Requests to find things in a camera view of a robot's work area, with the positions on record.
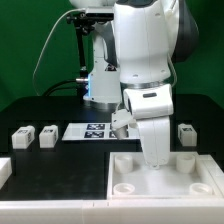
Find white obstacle left wall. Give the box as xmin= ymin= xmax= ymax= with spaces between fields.
xmin=0 ymin=158 xmax=12 ymax=189

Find white obstacle right wall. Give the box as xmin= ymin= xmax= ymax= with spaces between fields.
xmin=197 ymin=155 xmax=224 ymax=199

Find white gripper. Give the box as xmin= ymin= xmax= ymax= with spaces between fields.
xmin=111 ymin=84 xmax=173 ymax=168

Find black cables at base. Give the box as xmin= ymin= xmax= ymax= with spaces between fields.
xmin=42 ymin=78 xmax=88 ymax=98

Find white sheet with markers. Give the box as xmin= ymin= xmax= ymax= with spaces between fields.
xmin=61 ymin=122 xmax=141 ymax=142

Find white obstacle wall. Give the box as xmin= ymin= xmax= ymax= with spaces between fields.
xmin=0 ymin=158 xmax=12 ymax=189
xmin=0 ymin=199 xmax=224 ymax=224
xmin=197 ymin=155 xmax=224 ymax=199

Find black camera stand pole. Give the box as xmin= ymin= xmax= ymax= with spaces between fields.
xmin=66 ymin=12 xmax=94 ymax=99

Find white obstacle front wall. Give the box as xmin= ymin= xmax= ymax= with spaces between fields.
xmin=0 ymin=199 xmax=224 ymax=224

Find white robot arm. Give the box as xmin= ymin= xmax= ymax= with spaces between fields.
xmin=69 ymin=0 xmax=198 ymax=167

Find white square table top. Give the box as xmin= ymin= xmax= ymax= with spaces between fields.
xmin=107 ymin=152 xmax=220 ymax=200

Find grey camera on stand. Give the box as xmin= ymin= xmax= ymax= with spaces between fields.
xmin=85 ymin=7 xmax=114 ymax=21

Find grey camera cable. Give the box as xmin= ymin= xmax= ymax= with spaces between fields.
xmin=32 ymin=8 xmax=87 ymax=97

